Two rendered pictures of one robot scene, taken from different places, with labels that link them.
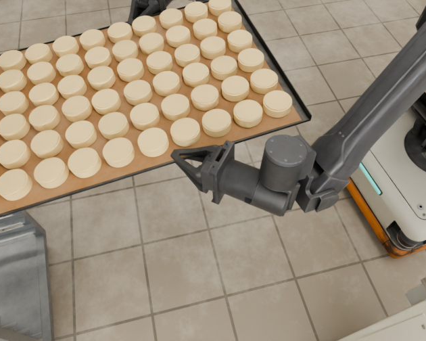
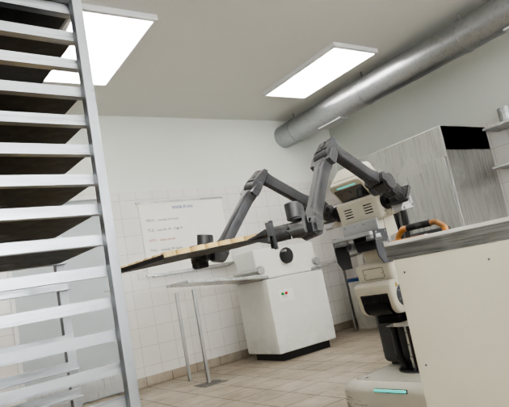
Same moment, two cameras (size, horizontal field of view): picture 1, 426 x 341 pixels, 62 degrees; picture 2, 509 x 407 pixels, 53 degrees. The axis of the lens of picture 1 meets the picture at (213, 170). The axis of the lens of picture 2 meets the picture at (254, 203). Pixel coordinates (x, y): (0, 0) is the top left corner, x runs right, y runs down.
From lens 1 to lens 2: 1.67 m
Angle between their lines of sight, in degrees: 68
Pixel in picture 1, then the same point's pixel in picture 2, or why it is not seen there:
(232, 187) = (279, 228)
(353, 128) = (311, 203)
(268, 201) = (296, 224)
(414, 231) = not seen: hidden behind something
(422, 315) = (399, 268)
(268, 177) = (290, 211)
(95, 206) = not seen: outside the picture
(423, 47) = (315, 179)
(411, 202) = not seen: hidden behind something
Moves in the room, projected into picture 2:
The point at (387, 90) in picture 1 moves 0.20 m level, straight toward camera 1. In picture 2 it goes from (313, 190) to (306, 183)
